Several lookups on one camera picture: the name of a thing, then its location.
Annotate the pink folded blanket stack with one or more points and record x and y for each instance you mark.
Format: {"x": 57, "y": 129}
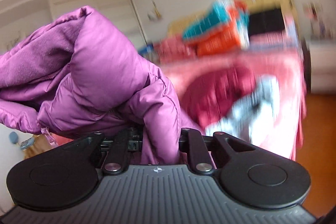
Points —
{"x": 285, "y": 39}

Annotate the white nightstand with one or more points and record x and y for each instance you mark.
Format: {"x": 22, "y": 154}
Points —
{"x": 321, "y": 61}

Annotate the light blue grey garment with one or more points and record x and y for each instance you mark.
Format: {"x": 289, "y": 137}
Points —
{"x": 252, "y": 116}

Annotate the teal orange folded quilt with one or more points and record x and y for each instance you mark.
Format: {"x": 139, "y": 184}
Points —
{"x": 223, "y": 27}

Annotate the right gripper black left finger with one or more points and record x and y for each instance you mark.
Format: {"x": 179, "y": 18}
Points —
{"x": 121, "y": 147}

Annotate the white sliding wardrobe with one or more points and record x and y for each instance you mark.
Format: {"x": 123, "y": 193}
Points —
{"x": 19, "y": 21}

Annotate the red floral folded bedding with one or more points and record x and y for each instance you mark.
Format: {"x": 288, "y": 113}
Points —
{"x": 173, "y": 49}

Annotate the purple down jacket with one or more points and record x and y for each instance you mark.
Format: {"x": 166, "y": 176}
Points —
{"x": 80, "y": 74}

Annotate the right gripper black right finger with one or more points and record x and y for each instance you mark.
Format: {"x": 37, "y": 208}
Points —
{"x": 192, "y": 143}

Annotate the wall lamp fixture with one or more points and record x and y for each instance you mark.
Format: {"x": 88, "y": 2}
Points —
{"x": 154, "y": 14}

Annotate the items on nightstand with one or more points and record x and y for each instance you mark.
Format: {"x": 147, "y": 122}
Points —
{"x": 321, "y": 29}

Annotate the pink bedspread on bed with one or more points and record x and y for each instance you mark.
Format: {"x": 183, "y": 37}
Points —
{"x": 286, "y": 136}

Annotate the yellow wooden headboard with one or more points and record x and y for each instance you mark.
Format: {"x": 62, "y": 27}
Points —
{"x": 287, "y": 7}

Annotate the dark red down jacket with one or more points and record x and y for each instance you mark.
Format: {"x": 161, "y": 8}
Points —
{"x": 210, "y": 96}

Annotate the black pillow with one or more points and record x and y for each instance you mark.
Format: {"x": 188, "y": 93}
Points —
{"x": 266, "y": 21}

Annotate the blue storage box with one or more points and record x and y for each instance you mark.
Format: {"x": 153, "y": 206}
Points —
{"x": 149, "y": 48}

